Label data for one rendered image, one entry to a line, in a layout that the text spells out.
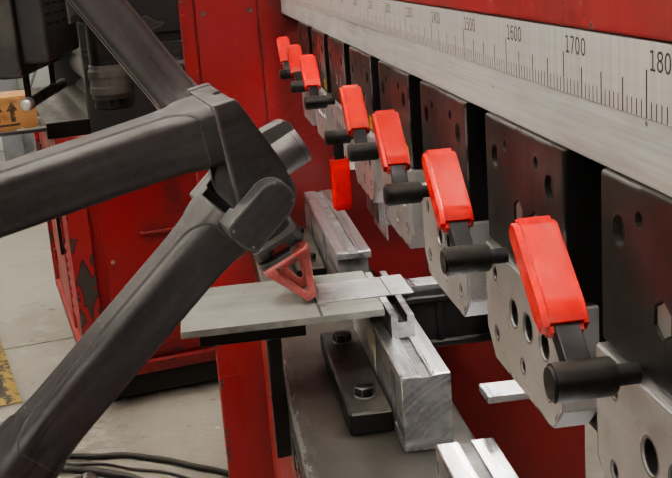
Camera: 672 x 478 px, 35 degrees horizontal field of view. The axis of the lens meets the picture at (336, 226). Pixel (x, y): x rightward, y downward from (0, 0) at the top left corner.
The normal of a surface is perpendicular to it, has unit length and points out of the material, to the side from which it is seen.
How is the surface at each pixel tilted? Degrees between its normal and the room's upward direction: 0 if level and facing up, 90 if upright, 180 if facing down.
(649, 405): 90
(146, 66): 89
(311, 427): 0
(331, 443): 0
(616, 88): 90
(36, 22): 90
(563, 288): 39
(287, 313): 0
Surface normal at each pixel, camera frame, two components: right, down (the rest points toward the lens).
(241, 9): 0.14, 0.24
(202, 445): -0.07, -0.97
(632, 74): -0.99, 0.11
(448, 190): 0.03, -0.60
